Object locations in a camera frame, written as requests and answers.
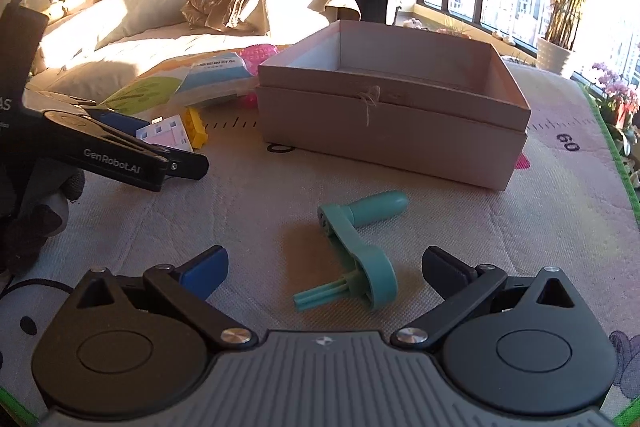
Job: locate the person's left hand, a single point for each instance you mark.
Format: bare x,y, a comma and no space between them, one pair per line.
35,207

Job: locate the blue white plastic packet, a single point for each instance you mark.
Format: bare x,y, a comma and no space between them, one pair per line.
215,77

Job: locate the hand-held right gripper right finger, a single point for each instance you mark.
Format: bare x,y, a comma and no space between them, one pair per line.
445,271

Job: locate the white bed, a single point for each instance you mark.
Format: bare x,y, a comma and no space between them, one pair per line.
125,27

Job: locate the yellow toy block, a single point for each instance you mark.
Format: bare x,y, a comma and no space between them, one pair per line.
196,127

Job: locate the white box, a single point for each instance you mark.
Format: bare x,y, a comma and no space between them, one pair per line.
167,134

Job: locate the white plant pot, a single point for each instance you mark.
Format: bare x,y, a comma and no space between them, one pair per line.
555,54

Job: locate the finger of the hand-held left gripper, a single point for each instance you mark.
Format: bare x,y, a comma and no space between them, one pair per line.
115,154
122,123

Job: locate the printed play mat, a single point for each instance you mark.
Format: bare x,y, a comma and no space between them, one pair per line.
250,217

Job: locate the pink plastic basket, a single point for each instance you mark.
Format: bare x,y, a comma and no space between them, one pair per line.
257,54

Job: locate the beige cardboard box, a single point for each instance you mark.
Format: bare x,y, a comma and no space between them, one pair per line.
390,127

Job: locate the pink orchid flowers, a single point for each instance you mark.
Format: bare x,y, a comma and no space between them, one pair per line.
617,89

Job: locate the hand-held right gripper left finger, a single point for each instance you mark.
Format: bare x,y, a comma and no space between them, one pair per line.
205,272

